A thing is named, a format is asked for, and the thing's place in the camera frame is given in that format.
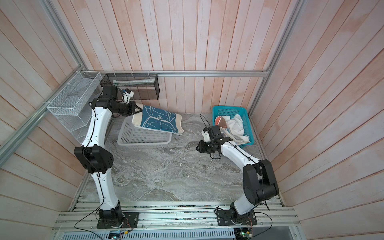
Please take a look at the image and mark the white towel in basket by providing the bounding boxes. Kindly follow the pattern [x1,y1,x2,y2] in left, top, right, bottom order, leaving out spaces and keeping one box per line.
[224,114,245,137]

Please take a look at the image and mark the multicolour lettered towel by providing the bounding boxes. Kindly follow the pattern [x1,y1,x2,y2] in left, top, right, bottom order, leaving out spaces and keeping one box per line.
[220,128,250,145]

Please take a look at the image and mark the white plastic laundry basket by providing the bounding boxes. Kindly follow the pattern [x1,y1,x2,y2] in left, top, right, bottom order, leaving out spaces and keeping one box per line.
[117,116,172,149]

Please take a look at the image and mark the teal plastic basket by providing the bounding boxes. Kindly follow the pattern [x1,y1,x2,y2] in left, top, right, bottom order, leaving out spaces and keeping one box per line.
[212,106,254,148]

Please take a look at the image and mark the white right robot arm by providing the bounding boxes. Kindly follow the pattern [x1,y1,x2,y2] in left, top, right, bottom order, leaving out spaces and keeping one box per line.
[196,126,279,221]

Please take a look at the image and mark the white wire mesh shelf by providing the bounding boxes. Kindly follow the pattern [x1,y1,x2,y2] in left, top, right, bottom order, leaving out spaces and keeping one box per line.
[48,71,103,143]

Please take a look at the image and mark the aluminium wall rail back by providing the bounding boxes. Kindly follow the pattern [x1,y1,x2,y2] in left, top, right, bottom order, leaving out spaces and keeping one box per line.
[82,70,269,77]

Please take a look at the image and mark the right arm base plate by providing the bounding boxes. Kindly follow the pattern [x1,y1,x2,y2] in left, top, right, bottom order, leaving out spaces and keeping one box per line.
[214,208,258,227]

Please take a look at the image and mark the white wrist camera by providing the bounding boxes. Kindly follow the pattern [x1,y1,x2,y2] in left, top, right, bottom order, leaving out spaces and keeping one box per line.
[202,131,211,143]
[122,89,134,104]

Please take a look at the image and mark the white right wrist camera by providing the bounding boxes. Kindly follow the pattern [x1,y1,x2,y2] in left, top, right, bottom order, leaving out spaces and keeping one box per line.
[202,131,211,143]

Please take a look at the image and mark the aluminium wall rail left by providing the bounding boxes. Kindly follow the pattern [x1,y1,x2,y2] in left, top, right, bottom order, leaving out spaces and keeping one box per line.
[1,67,85,167]

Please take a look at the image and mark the aluminium wall rail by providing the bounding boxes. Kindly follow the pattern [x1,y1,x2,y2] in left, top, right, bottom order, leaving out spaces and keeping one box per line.
[82,70,269,77]
[1,67,85,167]

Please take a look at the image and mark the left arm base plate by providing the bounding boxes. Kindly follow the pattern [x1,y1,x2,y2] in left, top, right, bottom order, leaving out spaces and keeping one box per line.
[97,210,140,229]

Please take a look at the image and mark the blue and cream towel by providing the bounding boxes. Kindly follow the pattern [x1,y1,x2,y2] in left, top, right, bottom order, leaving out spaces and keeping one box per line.
[132,104,184,136]

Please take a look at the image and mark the red and white towel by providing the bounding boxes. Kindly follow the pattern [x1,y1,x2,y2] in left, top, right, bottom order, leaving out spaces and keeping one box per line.
[214,116,228,129]

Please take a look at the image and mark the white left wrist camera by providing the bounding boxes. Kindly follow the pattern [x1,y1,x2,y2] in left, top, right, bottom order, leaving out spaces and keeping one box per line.
[122,89,134,104]

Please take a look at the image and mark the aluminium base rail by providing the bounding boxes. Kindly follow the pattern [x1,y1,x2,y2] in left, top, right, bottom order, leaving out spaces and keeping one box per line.
[53,200,301,232]

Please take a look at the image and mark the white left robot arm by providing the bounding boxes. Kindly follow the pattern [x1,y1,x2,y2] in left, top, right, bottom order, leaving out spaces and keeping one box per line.
[74,85,142,228]

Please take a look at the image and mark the black mesh wall basket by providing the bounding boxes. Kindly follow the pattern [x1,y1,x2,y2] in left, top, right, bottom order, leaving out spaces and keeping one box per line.
[101,73,160,101]

